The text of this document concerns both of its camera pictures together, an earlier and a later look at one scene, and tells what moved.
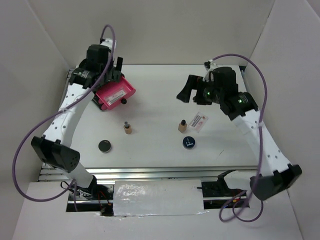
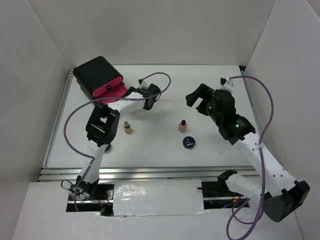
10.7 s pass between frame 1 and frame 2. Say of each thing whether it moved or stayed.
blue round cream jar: stayed
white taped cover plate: stayed
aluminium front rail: stayed
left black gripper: moved
